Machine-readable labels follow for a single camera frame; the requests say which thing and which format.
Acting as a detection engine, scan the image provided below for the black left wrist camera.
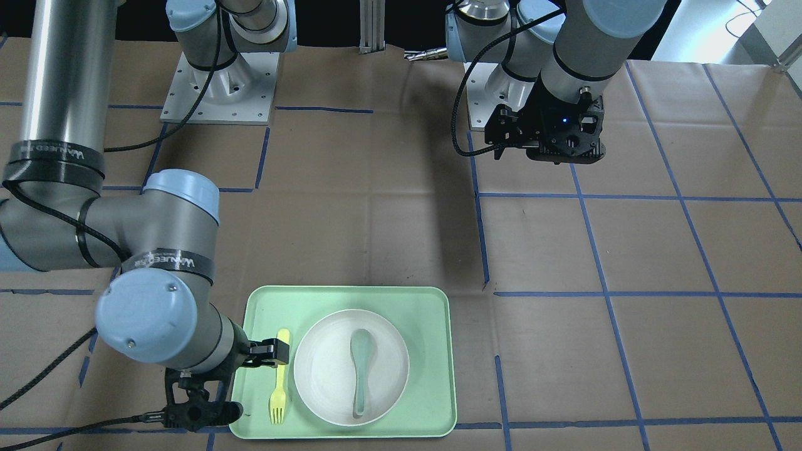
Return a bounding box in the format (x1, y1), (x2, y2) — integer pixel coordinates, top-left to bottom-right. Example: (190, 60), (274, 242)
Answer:
(524, 88), (605, 165)

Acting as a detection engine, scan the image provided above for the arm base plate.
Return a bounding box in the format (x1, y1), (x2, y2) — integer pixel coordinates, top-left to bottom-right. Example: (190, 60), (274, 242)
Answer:
(160, 53), (281, 125)
(465, 62), (533, 132)

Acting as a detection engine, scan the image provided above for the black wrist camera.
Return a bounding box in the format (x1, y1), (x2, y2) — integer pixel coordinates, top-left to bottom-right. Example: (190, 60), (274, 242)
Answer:
(524, 88), (605, 165)
(161, 366), (244, 432)

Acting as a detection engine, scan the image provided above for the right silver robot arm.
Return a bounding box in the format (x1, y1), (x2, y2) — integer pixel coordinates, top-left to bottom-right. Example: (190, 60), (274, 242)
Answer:
(2, 1), (289, 373)

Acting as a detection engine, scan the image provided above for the light green tray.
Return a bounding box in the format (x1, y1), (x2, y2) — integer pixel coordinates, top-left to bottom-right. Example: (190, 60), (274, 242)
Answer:
(231, 286), (457, 440)

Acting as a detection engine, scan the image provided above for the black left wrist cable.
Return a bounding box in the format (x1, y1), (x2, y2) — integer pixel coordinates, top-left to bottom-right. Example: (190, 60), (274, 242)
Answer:
(451, 8), (568, 158)

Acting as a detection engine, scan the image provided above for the yellow plastic fork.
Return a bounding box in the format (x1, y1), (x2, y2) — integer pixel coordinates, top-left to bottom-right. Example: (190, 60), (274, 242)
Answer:
(269, 360), (290, 425)

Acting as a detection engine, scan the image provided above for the aluminium frame post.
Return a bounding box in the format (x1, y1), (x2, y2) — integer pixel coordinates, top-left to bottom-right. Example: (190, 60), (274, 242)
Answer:
(358, 0), (386, 54)

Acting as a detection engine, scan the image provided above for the green plastic spoon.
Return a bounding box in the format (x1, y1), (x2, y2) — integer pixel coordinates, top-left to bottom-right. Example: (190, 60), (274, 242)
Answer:
(350, 329), (375, 418)

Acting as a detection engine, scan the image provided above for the white round plate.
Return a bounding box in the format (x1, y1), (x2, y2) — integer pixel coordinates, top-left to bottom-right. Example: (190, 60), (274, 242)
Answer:
(293, 309), (410, 427)

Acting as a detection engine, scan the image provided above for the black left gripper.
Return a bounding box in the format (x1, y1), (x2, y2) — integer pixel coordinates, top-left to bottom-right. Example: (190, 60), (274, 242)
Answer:
(484, 79), (549, 159)

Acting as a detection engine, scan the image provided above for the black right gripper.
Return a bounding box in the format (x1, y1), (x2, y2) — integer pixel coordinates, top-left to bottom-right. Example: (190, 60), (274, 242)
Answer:
(219, 319), (290, 376)

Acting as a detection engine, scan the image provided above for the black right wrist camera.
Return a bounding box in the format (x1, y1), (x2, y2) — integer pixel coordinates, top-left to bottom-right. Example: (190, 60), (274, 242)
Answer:
(161, 366), (244, 432)

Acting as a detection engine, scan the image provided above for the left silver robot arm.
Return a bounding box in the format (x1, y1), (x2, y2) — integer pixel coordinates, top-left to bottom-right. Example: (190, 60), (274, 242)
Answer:
(445, 1), (665, 165)

